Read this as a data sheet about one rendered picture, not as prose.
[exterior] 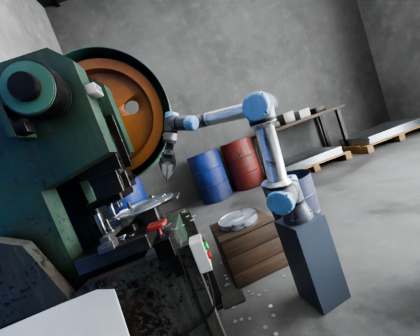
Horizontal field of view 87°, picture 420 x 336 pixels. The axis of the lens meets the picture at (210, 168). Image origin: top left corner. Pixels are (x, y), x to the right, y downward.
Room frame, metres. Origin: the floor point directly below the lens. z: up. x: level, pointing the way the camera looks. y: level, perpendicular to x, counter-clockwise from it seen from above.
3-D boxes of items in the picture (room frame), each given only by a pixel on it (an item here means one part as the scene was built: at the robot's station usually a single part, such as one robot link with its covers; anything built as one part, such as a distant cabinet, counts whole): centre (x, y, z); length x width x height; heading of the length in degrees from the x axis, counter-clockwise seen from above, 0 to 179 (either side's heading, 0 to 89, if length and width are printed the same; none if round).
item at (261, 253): (1.59, -0.06, 0.18); 0.40 x 0.38 x 0.35; 100
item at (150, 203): (1.08, 0.36, 0.78); 0.29 x 0.29 x 0.01
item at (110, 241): (0.90, 0.48, 0.76); 0.17 x 0.06 x 0.10; 3
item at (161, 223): (0.76, 0.24, 0.72); 0.07 x 0.06 x 0.08; 93
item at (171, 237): (0.77, 0.24, 0.62); 0.10 x 0.06 x 0.20; 3
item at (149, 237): (1.07, 0.49, 0.68); 0.45 x 0.30 x 0.06; 3
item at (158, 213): (1.08, 0.32, 0.72); 0.25 x 0.14 x 0.14; 93
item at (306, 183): (1.85, -0.57, 0.24); 0.42 x 0.42 x 0.48
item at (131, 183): (1.07, 0.45, 1.04); 0.17 x 0.15 x 0.30; 93
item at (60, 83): (0.82, 0.49, 1.31); 0.22 x 0.12 x 0.22; 93
